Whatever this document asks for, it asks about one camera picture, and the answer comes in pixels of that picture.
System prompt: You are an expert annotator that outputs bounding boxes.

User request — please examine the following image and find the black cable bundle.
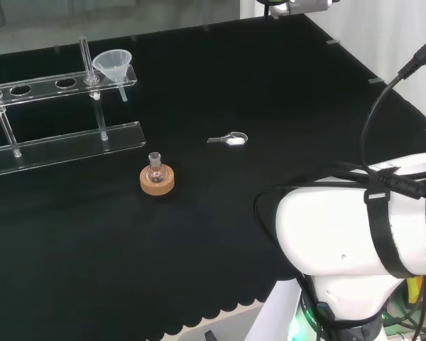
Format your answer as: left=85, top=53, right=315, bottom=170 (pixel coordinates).
left=254, top=161, right=377, bottom=249

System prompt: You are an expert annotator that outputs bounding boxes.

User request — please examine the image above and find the clear acrylic funnel stand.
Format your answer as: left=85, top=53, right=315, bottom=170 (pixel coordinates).
left=0, top=35, right=146, bottom=178

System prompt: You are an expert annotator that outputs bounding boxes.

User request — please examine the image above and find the small glass round-bottom flask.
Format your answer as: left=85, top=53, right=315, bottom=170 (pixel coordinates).
left=146, top=151, right=165, bottom=185

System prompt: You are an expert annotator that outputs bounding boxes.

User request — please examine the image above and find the yellow stop button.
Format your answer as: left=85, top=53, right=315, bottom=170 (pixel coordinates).
left=406, top=275, right=426, bottom=307

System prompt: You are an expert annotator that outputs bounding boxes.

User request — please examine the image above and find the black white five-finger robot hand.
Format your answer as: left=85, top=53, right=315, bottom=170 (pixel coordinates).
left=269, top=0, right=334, bottom=16

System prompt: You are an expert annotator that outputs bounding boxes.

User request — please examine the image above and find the black bench cloth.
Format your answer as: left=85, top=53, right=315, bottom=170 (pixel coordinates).
left=0, top=9, right=426, bottom=337

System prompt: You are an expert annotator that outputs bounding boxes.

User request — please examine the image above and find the black cable with inline plug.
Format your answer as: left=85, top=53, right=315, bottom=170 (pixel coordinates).
left=361, top=33, right=426, bottom=175

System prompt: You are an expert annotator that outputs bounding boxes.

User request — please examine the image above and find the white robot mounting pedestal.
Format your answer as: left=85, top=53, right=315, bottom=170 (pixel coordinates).
left=246, top=278, right=302, bottom=341

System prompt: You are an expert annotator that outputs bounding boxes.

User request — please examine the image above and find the clear plastic funnel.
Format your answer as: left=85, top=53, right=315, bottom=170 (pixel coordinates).
left=92, top=49, right=133, bottom=103

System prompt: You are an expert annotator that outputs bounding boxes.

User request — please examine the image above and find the cork ring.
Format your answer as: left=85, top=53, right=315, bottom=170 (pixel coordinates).
left=139, top=163, right=175, bottom=196

